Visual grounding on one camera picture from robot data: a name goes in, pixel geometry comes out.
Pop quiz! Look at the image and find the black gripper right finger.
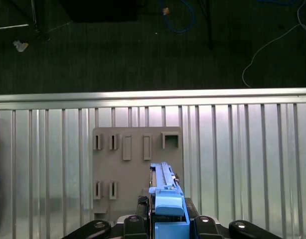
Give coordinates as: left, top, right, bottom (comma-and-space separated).
184, 198, 281, 239

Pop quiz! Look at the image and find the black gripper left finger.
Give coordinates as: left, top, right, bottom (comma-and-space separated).
65, 196, 150, 239

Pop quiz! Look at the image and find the hard disk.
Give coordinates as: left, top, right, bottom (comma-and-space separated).
148, 161, 191, 239

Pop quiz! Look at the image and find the grey parts rack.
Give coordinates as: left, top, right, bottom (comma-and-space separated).
92, 126, 185, 220

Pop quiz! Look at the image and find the crumpled white paper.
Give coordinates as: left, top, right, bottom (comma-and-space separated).
12, 40, 29, 52

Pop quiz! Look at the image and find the black floor box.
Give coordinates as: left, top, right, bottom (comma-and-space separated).
59, 0, 146, 23

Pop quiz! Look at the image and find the white floor cable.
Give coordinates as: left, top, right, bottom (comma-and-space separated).
242, 0, 306, 88

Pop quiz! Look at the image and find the blue floor cable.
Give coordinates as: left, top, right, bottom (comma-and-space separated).
159, 0, 196, 33

